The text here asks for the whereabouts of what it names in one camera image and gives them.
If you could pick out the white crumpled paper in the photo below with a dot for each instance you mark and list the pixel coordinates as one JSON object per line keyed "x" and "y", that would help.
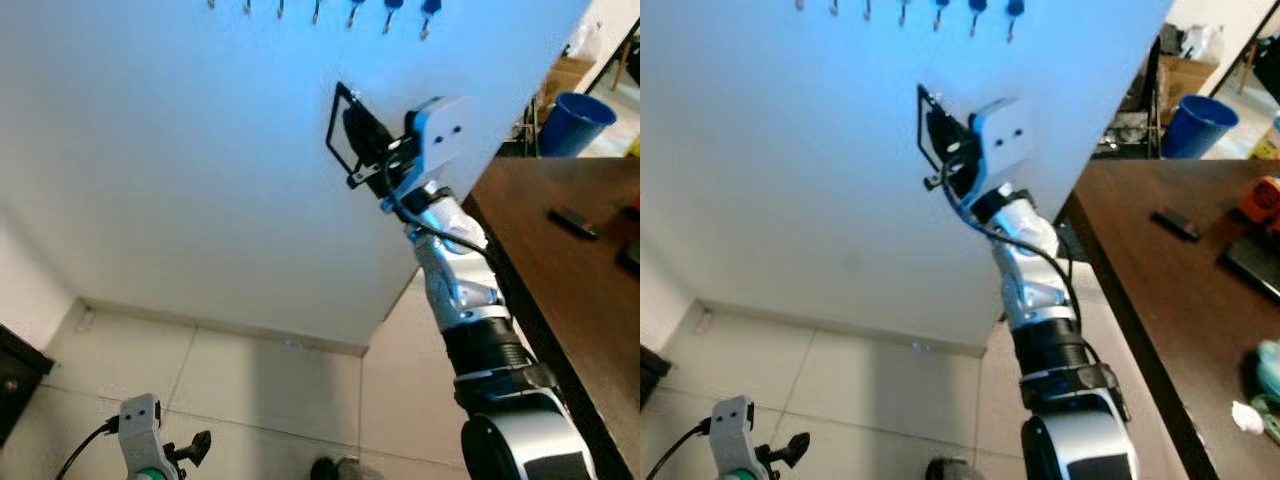
{"x": 1248, "y": 416}

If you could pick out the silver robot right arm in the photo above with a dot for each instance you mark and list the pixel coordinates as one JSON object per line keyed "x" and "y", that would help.
{"x": 470, "y": 290}
{"x": 1035, "y": 290}

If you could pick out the black chair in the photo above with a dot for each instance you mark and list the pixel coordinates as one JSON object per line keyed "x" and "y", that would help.
{"x": 1262, "y": 50}
{"x": 630, "y": 50}

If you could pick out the brown cardboard box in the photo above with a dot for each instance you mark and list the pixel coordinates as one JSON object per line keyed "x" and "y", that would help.
{"x": 1185, "y": 78}
{"x": 565, "y": 75}

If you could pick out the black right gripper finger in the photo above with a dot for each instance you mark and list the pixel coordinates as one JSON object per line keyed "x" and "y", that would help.
{"x": 921, "y": 125}
{"x": 948, "y": 140}
{"x": 331, "y": 125}
{"x": 365, "y": 135}

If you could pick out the flat black tablet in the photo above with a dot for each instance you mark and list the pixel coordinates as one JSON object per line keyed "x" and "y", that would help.
{"x": 1255, "y": 268}

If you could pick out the white plastic bag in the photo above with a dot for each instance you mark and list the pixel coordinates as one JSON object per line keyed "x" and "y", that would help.
{"x": 585, "y": 38}
{"x": 1203, "y": 42}

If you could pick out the orange tool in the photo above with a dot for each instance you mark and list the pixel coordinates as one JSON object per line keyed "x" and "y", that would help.
{"x": 1262, "y": 200}

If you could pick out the yellow object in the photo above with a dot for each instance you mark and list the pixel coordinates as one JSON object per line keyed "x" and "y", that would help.
{"x": 1268, "y": 140}
{"x": 634, "y": 147}

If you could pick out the dark cabinet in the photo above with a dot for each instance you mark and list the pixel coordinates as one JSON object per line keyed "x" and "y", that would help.
{"x": 18, "y": 380}
{"x": 652, "y": 375}

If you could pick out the teal cloth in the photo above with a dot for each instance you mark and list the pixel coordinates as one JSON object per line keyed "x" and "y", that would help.
{"x": 1268, "y": 375}

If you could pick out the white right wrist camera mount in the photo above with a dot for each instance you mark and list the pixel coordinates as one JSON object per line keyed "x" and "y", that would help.
{"x": 1003, "y": 135}
{"x": 440, "y": 135}

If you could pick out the blue-headed key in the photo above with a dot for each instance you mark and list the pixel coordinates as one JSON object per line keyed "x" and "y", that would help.
{"x": 977, "y": 9}
{"x": 1014, "y": 10}
{"x": 430, "y": 9}
{"x": 392, "y": 8}
{"x": 941, "y": 8}

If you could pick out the small black rectangular device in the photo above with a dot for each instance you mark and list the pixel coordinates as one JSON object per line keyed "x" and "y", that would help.
{"x": 573, "y": 223}
{"x": 1176, "y": 223}

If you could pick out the blue plastic bucket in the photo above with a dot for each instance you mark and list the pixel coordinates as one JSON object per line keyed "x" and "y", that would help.
{"x": 1195, "y": 130}
{"x": 575, "y": 130}

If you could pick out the black robot right foot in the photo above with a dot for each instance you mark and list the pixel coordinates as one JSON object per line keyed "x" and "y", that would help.
{"x": 342, "y": 470}
{"x": 948, "y": 470}

